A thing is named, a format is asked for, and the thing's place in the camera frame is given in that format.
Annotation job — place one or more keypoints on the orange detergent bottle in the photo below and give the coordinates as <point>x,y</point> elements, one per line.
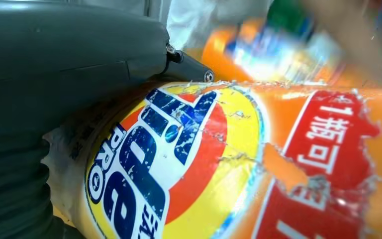
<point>243,165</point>
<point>270,56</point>

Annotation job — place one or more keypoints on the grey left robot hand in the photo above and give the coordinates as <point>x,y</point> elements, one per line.
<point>62,59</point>

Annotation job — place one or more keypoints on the green table board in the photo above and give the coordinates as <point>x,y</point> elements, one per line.
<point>286,13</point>

